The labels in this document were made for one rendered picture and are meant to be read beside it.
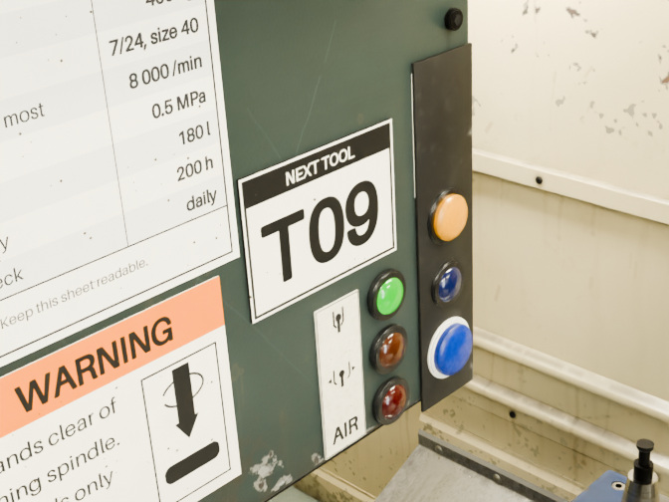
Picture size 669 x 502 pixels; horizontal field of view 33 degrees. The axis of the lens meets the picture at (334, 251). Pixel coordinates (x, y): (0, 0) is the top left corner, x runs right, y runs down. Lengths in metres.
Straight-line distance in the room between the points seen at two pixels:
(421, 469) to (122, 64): 1.43
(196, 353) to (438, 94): 0.18
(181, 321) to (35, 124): 0.12
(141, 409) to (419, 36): 0.22
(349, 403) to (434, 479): 1.21
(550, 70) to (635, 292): 0.30
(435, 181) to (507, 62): 0.88
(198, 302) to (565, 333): 1.10
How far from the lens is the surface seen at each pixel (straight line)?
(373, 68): 0.53
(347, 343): 0.57
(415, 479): 1.80
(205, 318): 0.49
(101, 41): 0.43
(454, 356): 0.63
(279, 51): 0.49
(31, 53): 0.41
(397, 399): 0.60
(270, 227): 0.50
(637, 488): 1.05
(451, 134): 0.58
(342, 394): 0.58
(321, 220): 0.52
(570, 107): 1.42
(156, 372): 0.49
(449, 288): 0.61
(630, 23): 1.35
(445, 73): 0.57
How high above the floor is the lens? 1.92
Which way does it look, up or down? 26 degrees down
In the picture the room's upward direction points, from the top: 4 degrees counter-clockwise
